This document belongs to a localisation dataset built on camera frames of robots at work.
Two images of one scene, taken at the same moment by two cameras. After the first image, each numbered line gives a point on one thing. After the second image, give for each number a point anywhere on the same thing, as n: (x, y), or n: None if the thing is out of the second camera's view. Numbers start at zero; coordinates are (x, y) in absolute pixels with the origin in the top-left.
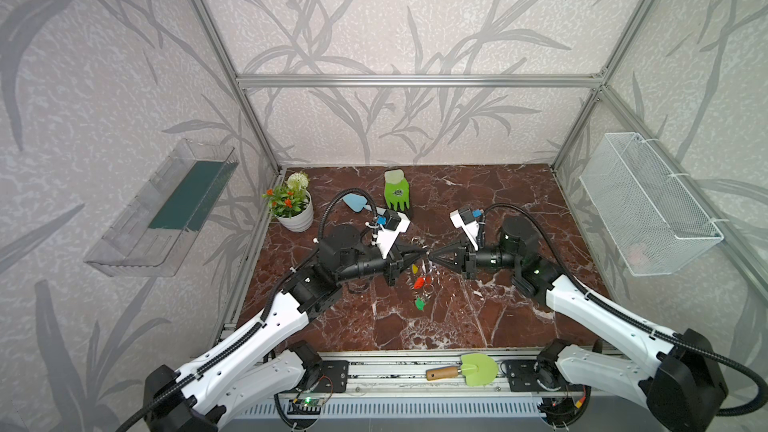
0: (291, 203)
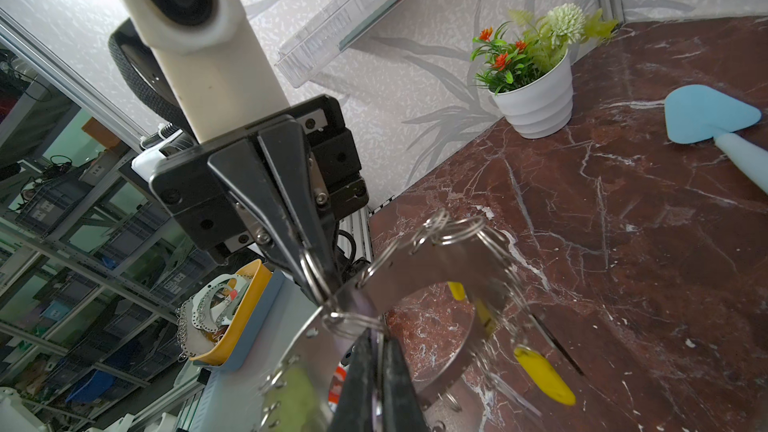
0: (542, 107)
